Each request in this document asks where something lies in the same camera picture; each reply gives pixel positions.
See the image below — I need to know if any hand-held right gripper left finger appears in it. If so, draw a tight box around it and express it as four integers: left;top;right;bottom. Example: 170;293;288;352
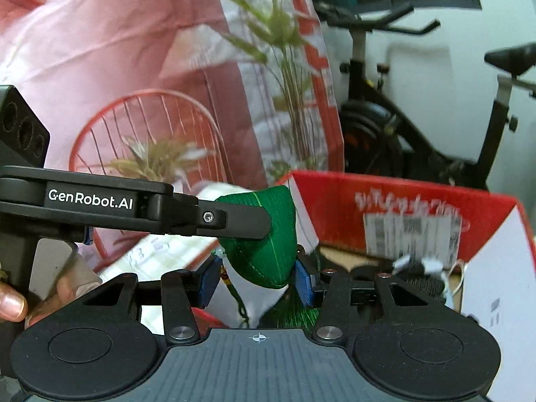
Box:
79;255;223;345

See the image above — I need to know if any black exercise bike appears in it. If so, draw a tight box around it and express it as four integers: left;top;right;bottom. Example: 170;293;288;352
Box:
314;2;536;194

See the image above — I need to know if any person's left hand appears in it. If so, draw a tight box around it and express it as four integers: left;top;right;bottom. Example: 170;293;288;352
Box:
0;255;102;330

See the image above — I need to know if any printed red backdrop cloth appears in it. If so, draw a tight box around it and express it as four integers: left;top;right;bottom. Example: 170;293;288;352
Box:
0;0;346;278

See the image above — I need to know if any black and white fabric item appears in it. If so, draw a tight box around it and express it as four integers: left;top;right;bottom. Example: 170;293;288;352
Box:
352;255;465;307

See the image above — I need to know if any green fabric sachet with tassel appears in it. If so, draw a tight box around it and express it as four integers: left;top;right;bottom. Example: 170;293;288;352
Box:
211;186;321;331

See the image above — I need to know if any red cardboard box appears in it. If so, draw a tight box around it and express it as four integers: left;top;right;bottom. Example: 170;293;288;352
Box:
190;170;536;402

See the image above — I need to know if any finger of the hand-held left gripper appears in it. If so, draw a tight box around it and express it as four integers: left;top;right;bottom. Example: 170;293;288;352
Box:
144;193;271;238

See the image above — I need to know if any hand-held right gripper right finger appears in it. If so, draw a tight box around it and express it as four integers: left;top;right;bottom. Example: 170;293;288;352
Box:
294;261;456;345

